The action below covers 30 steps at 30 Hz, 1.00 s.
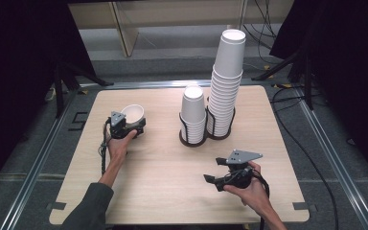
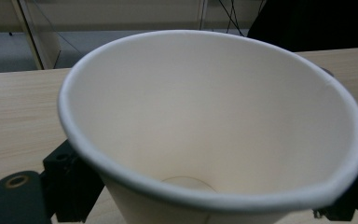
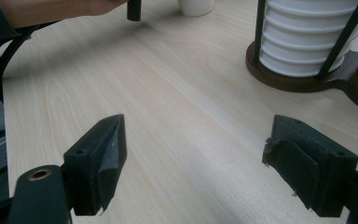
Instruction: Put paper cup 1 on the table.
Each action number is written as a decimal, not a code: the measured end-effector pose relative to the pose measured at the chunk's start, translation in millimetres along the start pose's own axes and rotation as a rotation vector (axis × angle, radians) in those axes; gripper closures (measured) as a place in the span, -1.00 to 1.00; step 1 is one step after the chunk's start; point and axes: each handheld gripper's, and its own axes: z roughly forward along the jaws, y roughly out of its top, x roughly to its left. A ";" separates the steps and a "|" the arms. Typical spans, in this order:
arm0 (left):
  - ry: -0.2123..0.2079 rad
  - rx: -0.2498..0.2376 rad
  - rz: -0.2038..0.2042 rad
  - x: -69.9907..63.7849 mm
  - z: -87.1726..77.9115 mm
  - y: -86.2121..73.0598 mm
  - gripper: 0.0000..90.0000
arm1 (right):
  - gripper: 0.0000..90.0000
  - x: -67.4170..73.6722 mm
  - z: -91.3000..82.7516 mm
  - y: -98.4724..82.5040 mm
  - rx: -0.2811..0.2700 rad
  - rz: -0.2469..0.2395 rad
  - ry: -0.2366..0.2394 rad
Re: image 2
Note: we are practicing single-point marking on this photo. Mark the white paper cup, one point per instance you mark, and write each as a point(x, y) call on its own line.
point(199, 109)

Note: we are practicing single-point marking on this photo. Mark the black curtain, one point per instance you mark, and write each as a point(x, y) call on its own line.
point(317, 21)

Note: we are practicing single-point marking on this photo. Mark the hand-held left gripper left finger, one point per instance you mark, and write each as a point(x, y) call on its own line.
point(71, 186)

